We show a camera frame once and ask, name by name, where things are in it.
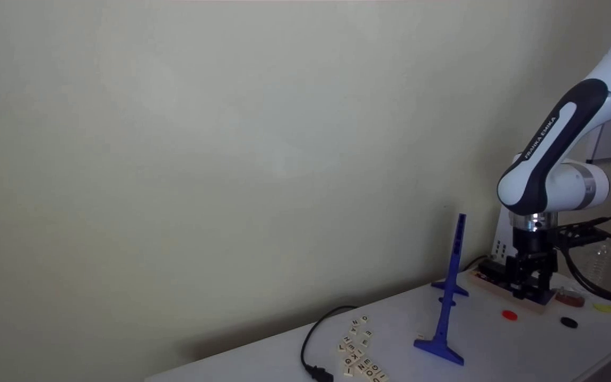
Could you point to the white speaker box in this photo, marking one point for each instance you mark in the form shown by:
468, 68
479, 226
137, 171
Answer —
503, 236

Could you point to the small brown wooden object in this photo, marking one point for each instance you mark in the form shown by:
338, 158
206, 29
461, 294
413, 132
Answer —
570, 299

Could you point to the blue connect four grid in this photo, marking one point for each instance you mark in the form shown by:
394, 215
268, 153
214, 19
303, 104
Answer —
438, 344

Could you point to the white letter tiles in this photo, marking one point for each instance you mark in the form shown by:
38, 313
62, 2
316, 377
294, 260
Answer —
355, 357

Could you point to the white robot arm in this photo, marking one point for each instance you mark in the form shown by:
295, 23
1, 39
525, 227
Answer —
545, 179

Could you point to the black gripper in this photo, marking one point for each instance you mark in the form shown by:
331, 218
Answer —
530, 269

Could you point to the black game token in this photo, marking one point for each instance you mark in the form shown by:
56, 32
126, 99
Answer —
570, 323

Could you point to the black remote control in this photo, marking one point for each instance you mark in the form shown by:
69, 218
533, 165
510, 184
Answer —
492, 273

